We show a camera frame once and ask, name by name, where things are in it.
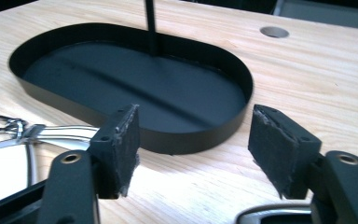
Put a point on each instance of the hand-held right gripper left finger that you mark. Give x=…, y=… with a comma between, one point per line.
x=118, y=155

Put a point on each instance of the silver metal loop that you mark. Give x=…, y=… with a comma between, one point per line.
x=270, y=210

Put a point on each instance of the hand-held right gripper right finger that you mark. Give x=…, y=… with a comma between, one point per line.
x=279, y=155

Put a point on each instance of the black key stand with tray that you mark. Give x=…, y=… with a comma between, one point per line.
x=136, y=87

